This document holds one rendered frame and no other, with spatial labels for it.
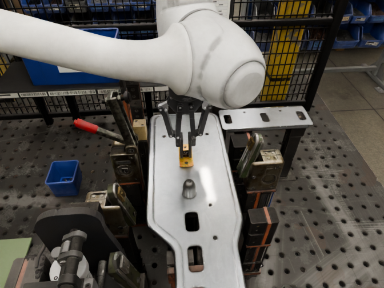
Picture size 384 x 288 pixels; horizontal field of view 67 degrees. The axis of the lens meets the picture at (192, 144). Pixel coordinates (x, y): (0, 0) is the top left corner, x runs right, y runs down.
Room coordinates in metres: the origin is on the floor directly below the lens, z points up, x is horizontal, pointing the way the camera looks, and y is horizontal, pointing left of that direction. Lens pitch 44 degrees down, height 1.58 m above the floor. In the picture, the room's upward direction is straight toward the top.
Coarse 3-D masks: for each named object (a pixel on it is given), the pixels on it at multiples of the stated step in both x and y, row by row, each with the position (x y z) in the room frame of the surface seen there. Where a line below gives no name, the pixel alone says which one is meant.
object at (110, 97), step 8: (112, 96) 0.54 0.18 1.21; (120, 96) 0.54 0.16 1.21; (128, 96) 0.54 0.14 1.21; (112, 104) 0.52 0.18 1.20; (120, 104) 0.55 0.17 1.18; (112, 112) 0.52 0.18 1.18; (120, 112) 0.52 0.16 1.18; (120, 120) 0.52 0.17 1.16; (128, 120) 0.55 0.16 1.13; (120, 128) 0.52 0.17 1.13; (128, 128) 0.53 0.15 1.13; (128, 136) 0.52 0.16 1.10; (128, 144) 0.52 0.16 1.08; (136, 144) 0.55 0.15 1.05
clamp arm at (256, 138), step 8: (256, 136) 0.51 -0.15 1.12; (248, 144) 0.51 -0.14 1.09; (256, 144) 0.49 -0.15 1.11; (248, 152) 0.51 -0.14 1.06; (256, 152) 0.49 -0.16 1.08; (240, 160) 0.53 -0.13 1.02; (248, 160) 0.49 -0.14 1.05; (240, 168) 0.51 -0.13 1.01; (248, 168) 0.49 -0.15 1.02; (240, 176) 0.49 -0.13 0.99
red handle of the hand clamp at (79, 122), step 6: (78, 120) 0.53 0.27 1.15; (78, 126) 0.52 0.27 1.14; (84, 126) 0.52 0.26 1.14; (90, 126) 0.53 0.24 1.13; (96, 126) 0.54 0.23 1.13; (90, 132) 0.53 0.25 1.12; (96, 132) 0.53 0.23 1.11; (102, 132) 0.53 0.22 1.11; (108, 132) 0.54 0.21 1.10; (114, 138) 0.53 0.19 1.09; (120, 138) 0.53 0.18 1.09
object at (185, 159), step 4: (184, 144) 0.60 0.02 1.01; (184, 148) 0.58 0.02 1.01; (188, 148) 0.58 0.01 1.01; (184, 152) 0.56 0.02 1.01; (188, 152) 0.55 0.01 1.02; (192, 152) 0.56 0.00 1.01; (184, 156) 0.55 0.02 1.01; (188, 156) 0.55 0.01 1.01; (192, 156) 0.55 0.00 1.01; (180, 160) 0.53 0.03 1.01; (184, 160) 0.53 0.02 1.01; (188, 160) 0.53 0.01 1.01; (192, 160) 0.53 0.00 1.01; (180, 164) 0.52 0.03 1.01; (184, 164) 0.52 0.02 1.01; (188, 164) 0.52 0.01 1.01; (192, 164) 0.52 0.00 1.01
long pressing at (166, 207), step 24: (216, 120) 0.72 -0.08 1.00; (168, 144) 0.60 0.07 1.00; (216, 144) 0.60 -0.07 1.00; (168, 168) 0.51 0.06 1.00; (192, 168) 0.51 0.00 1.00; (216, 168) 0.51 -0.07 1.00; (168, 192) 0.43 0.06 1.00; (216, 192) 0.43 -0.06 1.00; (168, 216) 0.36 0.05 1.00; (216, 216) 0.36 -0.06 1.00; (240, 216) 0.37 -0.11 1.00; (168, 240) 0.30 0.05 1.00; (192, 240) 0.30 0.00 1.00; (216, 240) 0.30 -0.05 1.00; (216, 264) 0.25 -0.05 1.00; (240, 264) 0.25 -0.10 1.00
